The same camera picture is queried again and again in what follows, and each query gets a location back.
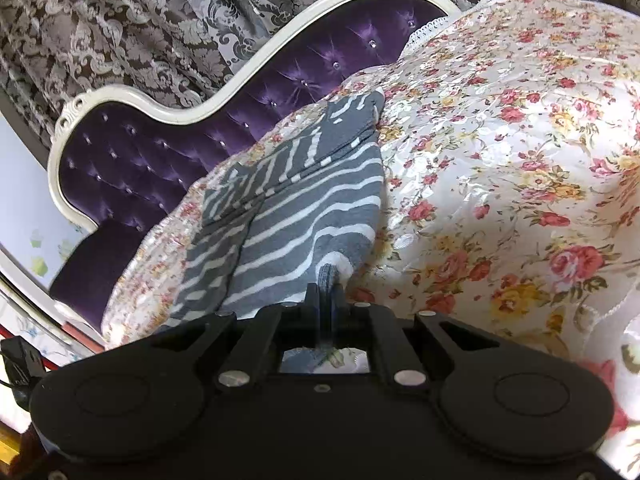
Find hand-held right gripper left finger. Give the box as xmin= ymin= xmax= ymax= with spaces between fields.
xmin=149 ymin=283 xmax=322 ymax=392

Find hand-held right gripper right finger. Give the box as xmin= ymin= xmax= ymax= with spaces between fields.
xmin=329 ymin=284 xmax=502 ymax=392

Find grey white striped sweater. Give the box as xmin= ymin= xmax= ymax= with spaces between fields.
xmin=160 ymin=87 xmax=388 ymax=373

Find floral blanket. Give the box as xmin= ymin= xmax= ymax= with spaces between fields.
xmin=102 ymin=0 xmax=640 ymax=480

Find purple tufted sofa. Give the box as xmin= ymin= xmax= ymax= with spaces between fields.
xmin=47 ymin=0 xmax=462 ymax=348

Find brown damask curtain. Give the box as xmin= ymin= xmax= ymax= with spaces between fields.
xmin=0 ymin=0 xmax=640 ymax=136

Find cupcake wall stickers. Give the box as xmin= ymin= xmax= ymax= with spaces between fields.
xmin=29 ymin=229 xmax=78 ymax=277

